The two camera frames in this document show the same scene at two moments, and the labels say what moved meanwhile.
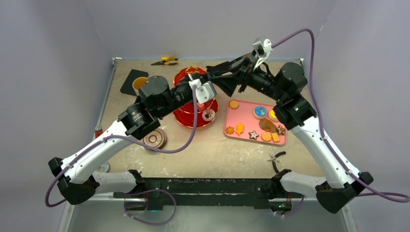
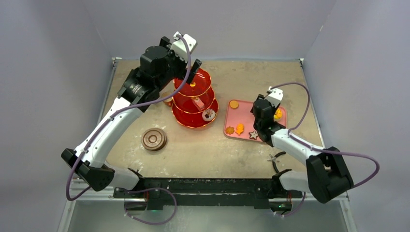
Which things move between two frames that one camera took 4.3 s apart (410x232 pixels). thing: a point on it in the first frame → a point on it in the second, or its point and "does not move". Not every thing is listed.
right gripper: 241,74 → 269,113
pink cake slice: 200,107 does not move
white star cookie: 253,135 does not move
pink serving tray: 255,121 does not move
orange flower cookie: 229,130 does not move
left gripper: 186,83 → 183,72
